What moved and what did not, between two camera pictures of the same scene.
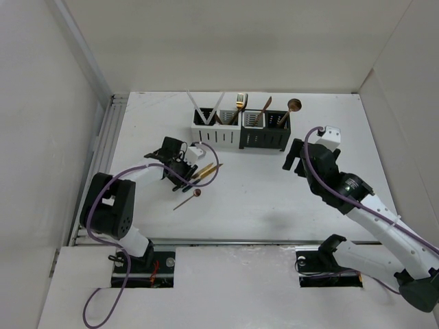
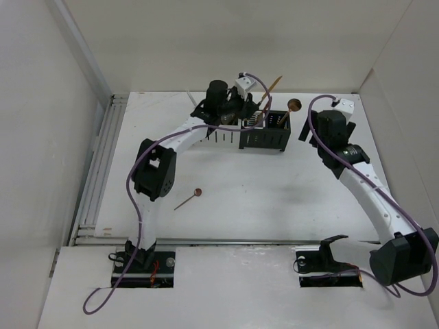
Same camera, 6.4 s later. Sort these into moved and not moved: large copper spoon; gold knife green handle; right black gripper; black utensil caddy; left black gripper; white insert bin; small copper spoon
Moved: gold knife green handle; right black gripper; left black gripper
Not moved: small copper spoon; large copper spoon; white insert bin; black utensil caddy
